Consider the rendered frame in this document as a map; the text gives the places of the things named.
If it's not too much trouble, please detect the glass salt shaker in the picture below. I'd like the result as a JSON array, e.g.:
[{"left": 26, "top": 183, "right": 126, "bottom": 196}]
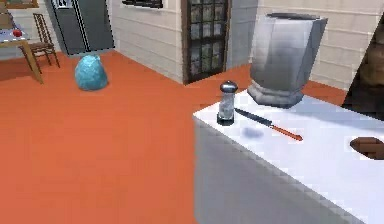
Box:
[{"left": 216, "top": 80, "right": 239, "bottom": 127}]

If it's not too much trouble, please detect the dark framed glass door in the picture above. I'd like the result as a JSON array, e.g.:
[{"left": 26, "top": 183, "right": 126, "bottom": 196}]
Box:
[{"left": 180, "top": 0, "right": 232, "bottom": 85}]

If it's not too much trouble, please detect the grey metal bin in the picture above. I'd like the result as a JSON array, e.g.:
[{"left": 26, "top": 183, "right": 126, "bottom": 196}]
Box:
[{"left": 247, "top": 12, "right": 329, "bottom": 109}]

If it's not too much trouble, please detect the white kitchen counter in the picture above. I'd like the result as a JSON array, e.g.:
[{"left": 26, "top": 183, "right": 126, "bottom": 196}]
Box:
[{"left": 192, "top": 89, "right": 384, "bottom": 224}]

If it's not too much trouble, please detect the dark window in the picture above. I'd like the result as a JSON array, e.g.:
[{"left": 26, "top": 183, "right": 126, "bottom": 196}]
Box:
[{"left": 121, "top": 0, "right": 164, "bottom": 9}]

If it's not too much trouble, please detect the dark grey fridge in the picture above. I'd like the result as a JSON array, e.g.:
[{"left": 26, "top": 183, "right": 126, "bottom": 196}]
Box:
[{"left": 49, "top": 0, "right": 116, "bottom": 56}]

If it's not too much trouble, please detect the brown wooden chair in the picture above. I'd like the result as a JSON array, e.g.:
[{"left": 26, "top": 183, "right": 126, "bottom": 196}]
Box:
[{"left": 20, "top": 12, "right": 61, "bottom": 75}]

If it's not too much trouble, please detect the brown wooden bowl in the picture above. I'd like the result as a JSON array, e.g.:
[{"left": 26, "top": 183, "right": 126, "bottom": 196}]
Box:
[{"left": 349, "top": 136, "right": 384, "bottom": 161}]

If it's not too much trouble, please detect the dark brown cabinet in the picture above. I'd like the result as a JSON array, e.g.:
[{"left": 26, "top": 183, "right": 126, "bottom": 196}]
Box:
[{"left": 341, "top": 13, "right": 384, "bottom": 122}]

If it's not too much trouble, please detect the wooden dining table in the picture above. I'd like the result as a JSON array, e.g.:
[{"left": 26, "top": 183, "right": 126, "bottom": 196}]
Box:
[{"left": 0, "top": 11, "right": 45, "bottom": 85}]

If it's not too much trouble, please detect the knife with orange handle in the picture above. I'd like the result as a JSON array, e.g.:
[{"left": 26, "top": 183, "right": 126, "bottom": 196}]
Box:
[{"left": 234, "top": 107, "right": 304, "bottom": 142}]

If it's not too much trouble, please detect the framed wall picture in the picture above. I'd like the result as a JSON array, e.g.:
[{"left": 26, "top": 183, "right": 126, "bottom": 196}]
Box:
[{"left": 4, "top": 0, "right": 40, "bottom": 9}]

